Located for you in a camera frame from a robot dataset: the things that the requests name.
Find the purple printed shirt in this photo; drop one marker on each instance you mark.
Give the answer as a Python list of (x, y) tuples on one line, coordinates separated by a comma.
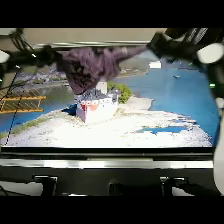
[(86, 66)]

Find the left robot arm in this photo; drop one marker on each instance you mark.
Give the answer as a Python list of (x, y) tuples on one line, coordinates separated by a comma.
[(33, 56)]

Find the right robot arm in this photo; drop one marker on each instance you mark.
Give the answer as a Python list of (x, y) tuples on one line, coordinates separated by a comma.
[(180, 46)]

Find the silver frame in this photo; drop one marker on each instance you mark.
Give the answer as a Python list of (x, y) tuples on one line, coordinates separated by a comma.
[(100, 164)]

